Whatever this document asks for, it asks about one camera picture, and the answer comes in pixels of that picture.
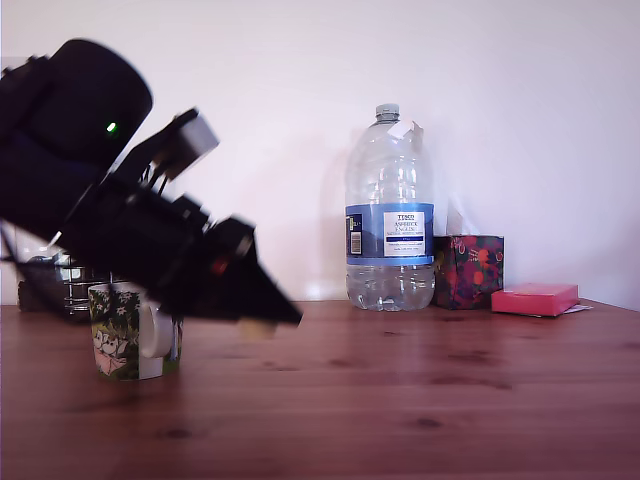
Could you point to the cream coffee capsule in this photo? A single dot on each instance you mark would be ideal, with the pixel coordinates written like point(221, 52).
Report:
point(257, 332)

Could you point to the dark coffee beans heap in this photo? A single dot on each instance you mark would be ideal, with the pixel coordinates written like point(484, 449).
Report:
point(40, 297)

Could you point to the floral print mug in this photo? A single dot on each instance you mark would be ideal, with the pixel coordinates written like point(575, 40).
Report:
point(115, 345)

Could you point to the clear canister with white lid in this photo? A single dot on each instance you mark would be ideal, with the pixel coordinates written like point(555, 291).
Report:
point(30, 250)

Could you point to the large clear water bottle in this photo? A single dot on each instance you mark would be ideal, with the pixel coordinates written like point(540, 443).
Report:
point(390, 235)

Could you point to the white tissue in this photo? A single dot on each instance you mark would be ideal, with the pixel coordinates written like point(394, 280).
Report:
point(457, 220)

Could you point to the floral tissue box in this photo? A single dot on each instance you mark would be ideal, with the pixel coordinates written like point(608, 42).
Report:
point(470, 270)

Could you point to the flat pink box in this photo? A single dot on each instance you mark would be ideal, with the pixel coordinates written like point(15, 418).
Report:
point(535, 300)

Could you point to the white paper sheet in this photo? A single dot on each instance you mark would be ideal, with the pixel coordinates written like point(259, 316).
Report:
point(582, 308)

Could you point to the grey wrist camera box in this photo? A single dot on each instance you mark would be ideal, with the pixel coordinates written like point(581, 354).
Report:
point(197, 140)

